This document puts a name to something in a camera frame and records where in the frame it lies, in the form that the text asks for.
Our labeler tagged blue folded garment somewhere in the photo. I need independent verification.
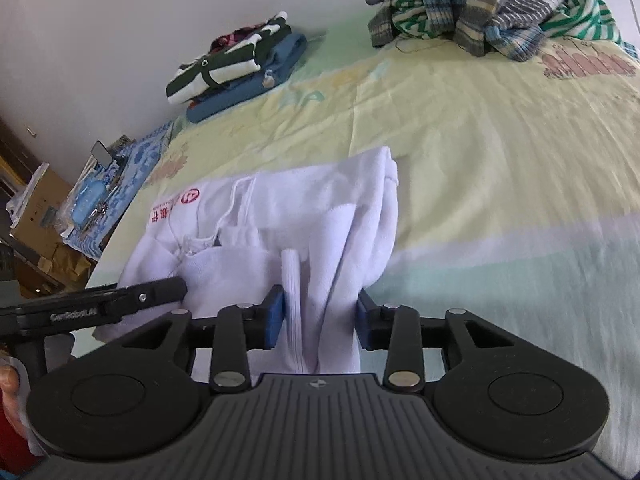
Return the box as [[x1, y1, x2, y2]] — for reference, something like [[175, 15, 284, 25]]
[[186, 32, 308, 123]]

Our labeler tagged blue printed cloth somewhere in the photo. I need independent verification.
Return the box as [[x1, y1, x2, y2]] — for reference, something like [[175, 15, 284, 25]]
[[60, 120, 176, 261]]

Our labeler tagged dark red patterned garment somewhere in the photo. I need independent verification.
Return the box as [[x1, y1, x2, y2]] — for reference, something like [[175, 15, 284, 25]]
[[209, 22, 271, 53]]

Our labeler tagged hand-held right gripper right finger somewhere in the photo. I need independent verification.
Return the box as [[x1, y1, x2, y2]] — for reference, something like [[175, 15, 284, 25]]
[[356, 289, 516, 395]]

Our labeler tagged yellow plastic bag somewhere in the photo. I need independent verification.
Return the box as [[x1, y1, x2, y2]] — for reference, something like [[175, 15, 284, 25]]
[[50, 241, 95, 282]]

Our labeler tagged cardboard box with label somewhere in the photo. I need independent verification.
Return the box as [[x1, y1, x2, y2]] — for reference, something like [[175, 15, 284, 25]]
[[7, 162, 73, 248]]

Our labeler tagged yellow green printed bed sheet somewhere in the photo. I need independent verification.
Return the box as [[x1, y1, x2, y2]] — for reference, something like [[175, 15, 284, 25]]
[[85, 10, 640, 461]]

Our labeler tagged white coat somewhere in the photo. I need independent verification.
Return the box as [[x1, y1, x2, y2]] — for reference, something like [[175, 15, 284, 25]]
[[92, 146, 401, 376]]

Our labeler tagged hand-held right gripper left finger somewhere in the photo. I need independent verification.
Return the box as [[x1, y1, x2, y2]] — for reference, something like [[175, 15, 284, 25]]
[[122, 285, 287, 395]]

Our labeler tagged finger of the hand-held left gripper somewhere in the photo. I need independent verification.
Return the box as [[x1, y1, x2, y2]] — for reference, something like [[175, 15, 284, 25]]
[[117, 276, 189, 314]]

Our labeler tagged person's left hand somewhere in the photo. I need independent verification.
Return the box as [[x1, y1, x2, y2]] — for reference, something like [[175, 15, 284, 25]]
[[0, 364, 22, 396]]

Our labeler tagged stack of folded clothes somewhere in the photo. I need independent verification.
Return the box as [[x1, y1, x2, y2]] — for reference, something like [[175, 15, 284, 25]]
[[166, 11, 292, 106]]

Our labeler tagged light blue pouch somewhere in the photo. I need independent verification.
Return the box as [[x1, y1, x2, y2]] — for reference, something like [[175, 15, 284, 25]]
[[70, 180, 108, 226]]

